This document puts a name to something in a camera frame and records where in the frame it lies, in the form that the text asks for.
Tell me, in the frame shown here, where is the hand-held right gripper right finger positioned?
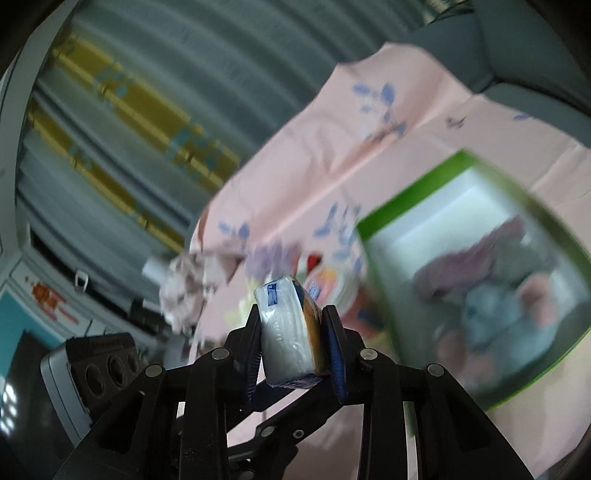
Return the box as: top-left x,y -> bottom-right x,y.
321,305 -> 536,480

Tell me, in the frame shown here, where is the purple fleece towel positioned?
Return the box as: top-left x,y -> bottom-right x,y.
413,217 -> 532,305

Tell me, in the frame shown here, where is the crumpled beige cloth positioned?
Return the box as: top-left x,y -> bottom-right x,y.
157,251 -> 241,330

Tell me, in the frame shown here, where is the grey and yellow curtain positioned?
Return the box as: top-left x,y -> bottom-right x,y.
14,0 -> 444,278

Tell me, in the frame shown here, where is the blue tissue pack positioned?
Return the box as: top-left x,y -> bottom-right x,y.
254,274 -> 331,388

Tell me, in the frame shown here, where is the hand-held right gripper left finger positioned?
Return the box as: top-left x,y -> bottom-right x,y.
51,302 -> 264,480

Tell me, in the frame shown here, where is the grey sofa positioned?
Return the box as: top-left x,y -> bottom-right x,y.
406,0 -> 591,116

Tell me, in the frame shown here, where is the pink floral bed sheet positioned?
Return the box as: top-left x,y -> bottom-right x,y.
185,41 -> 591,480

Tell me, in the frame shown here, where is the blue elephant plush toy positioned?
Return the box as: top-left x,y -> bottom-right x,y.
434,272 -> 583,370

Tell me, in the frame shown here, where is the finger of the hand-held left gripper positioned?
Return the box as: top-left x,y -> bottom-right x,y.
226,378 -> 338,467

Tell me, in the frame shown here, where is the pink plastic canister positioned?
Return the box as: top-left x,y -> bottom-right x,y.
295,251 -> 384,333

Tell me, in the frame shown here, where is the green storage box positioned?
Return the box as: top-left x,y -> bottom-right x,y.
355,150 -> 591,411

